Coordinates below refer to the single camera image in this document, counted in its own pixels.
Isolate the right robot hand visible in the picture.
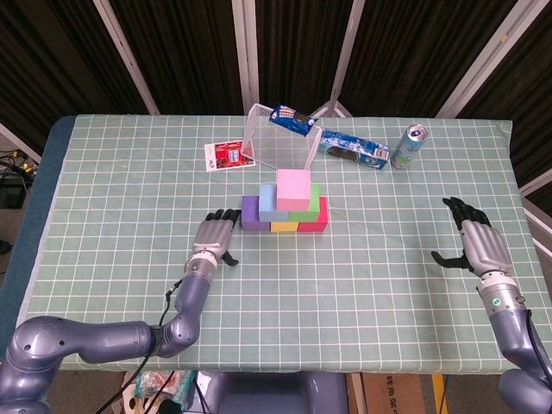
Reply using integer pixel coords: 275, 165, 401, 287
430, 197, 515, 279

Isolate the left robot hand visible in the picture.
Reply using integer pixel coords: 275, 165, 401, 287
190, 208, 243, 267

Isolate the purple foam cube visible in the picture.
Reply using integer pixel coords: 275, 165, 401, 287
240, 195, 273, 233

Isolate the light blue foam cube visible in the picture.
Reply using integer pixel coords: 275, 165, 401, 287
258, 184, 290, 223

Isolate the light pink foam cube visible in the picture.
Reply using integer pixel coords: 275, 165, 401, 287
275, 169, 313, 212

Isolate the green foam cube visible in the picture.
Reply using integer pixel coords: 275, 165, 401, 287
287, 183, 321, 223

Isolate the magenta foam cube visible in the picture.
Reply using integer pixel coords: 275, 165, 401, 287
297, 196, 329, 234

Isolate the red and white card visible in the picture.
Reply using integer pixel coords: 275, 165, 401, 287
204, 139, 256, 173

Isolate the green checked tablecloth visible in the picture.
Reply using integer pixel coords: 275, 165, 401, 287
25, 112, 530, 375

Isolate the light blue drink can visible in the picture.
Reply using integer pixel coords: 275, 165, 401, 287
390, 123, 430, 171

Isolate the small blue cookie packet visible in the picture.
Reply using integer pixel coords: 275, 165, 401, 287
268, 103, 319, 138

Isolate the plastic bag with items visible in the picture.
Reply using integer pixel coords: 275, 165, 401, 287
111, 369, 199, 414

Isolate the long blue cookie package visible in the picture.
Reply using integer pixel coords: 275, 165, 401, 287
317, 128, 392, 170

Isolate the brown cardboard box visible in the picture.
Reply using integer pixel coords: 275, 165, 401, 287
361, 373, 436, 414

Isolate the grey robot torso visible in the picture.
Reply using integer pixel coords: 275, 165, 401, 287
200, 370, 351, 414

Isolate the white frame post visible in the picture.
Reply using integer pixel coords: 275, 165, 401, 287
521, 197, 552, 255
231, 0, 260, 116
92, 0, 161, 116
310, 0, 366, 118
0, 122, 44, 165
518, 170, 552, 198
434, 0, 534, 118

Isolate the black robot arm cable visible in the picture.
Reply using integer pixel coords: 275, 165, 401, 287
525, 309, 552, 385
92, 278, 185, 414

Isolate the white wire mesh basket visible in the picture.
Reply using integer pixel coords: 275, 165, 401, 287
240, 103, 324, 173

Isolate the black equipment with cables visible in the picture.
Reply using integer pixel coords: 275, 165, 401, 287
0, 146, 38, 208

